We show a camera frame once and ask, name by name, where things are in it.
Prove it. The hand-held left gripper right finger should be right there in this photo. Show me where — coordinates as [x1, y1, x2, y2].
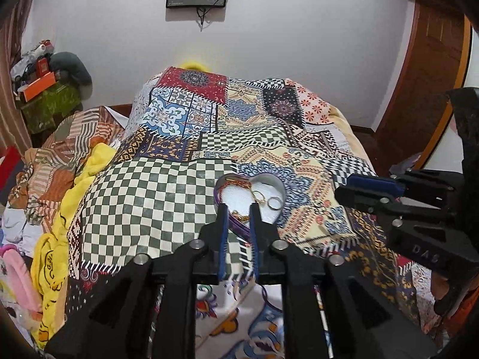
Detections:
[249, 203, 439, 359]

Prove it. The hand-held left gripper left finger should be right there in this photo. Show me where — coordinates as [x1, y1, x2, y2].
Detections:
[45, 204, 230, 359]

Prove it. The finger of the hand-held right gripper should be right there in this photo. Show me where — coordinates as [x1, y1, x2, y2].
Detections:
[346, 171, 463, 209]
[334, 185, 462, 270]

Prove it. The purple heart-shaped tin box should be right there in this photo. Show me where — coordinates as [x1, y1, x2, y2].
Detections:
[213, 174, 287, 241]

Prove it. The red beaded bracelet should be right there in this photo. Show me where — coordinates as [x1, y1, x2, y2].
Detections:
[216, 179, 252, 196]

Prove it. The beige quilt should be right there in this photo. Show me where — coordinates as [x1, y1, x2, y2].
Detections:
[329, 105, 377, 174]

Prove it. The colourful patchwork blanket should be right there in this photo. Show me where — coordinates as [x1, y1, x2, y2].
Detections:
[65, 66, 442, 359]

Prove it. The wooden door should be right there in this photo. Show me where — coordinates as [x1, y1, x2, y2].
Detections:
[374, 0, 473, 174]

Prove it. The yellow printed cloth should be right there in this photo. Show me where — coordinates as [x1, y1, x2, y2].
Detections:
[30, 144, 119, 349]

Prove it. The yellow rounded object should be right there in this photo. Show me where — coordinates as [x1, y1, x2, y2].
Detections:
[179, 60, 211, 72]

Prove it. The striped orange blanket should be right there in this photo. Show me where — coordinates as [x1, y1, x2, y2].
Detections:
[9, 107, 128, 226]

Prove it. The pink cloth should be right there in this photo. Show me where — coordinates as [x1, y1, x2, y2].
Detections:
[0, 244, 43, 315]

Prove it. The light blue cloth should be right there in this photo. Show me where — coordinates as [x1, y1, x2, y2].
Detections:
[0, 205, 39, 255]

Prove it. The grey cushion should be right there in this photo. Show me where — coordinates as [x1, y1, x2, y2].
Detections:
[50, 51, 93, 100]

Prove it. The orange box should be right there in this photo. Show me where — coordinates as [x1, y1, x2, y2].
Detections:
[19, 71, 58, 102]

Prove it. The striped brown curtain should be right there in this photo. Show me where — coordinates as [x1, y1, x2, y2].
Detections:
[0, 0, 49, 158]

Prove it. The pile of household clutter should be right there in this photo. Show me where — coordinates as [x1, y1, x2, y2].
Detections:
[10, 39, 55, 83]

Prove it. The black hanging cable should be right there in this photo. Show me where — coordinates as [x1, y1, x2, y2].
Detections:
[196, 5, 211, 31]

